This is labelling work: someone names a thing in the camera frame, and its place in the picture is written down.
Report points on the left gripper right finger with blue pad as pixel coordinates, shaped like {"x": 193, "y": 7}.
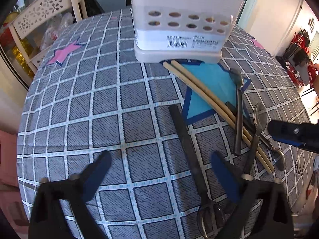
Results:
{"x": 225, "y": 176}

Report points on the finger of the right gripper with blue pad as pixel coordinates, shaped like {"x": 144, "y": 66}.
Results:
{"x": 304, "y": 136}

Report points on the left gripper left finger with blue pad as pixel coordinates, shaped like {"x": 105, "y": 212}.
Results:
{"x": 93, "y": 175}

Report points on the grey translucent spoon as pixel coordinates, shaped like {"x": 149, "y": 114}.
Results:
{"x": 260, "y": 122}
{"x": 237, "y": 79}

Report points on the grey spoon bowl near right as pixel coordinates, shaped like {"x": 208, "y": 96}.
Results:
{"x": 251, "y": 127}

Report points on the grey checked tablecloth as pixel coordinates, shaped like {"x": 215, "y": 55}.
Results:
{"x": 103, "y": 98}

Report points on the white plastic utensil holder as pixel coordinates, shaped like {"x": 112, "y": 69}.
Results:
{"x": 183, "y": 29}

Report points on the cream perforated storage rack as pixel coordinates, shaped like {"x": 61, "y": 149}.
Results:
{"x": 39, "y": 12}

